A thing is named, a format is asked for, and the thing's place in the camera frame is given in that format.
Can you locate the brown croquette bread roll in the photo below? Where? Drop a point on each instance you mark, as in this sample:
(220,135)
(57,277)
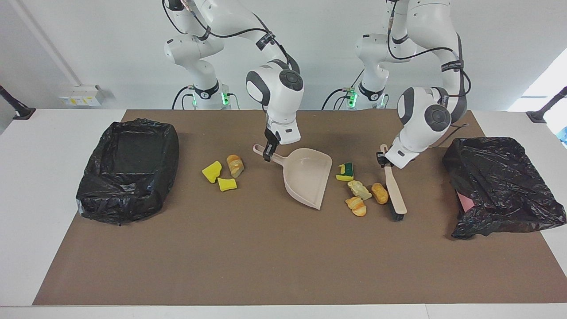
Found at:
(380,193)

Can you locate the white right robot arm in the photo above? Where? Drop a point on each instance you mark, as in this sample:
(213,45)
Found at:
(274,88)

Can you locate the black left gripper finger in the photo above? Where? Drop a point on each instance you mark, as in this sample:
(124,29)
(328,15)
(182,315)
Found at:
(379,160)

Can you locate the brown table mat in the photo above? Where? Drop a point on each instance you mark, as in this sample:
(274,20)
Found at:
(266,257)

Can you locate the black camera stand clamp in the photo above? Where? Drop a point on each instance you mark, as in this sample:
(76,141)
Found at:
(538,116)
(20,110)

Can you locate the orange striped croissant piece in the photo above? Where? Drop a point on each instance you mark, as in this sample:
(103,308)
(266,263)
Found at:
(235,166)
(356,206)

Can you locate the crumpled black trash bag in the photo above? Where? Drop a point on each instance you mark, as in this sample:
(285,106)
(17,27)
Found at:
(500,186)

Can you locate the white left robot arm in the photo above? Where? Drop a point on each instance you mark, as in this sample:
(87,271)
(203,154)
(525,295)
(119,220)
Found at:
(425,115)

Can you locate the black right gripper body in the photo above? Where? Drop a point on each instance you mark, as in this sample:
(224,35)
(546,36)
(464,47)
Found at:
(271,138)

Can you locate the green and yellow sponge piece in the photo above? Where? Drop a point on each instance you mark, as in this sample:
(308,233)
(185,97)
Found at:
(345,172)

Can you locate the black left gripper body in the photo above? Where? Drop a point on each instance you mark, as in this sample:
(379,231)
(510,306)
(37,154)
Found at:
(385,156)

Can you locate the white wall socket box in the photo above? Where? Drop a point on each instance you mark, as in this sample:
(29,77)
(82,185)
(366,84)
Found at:
(82,96)

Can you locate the pale flaky croissant piece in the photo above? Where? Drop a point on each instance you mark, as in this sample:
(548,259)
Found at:
(359,190)

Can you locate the pink plastic bin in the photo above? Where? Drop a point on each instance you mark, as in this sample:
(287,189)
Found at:
(465,203)

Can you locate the black trash bag lined bin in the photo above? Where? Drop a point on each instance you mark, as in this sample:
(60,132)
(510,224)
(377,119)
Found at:
(128,195)

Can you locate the light blue object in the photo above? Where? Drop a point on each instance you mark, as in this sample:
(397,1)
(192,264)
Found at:
(564,135)

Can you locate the beige plastic dustpan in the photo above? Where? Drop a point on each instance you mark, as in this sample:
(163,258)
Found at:
(308,177)

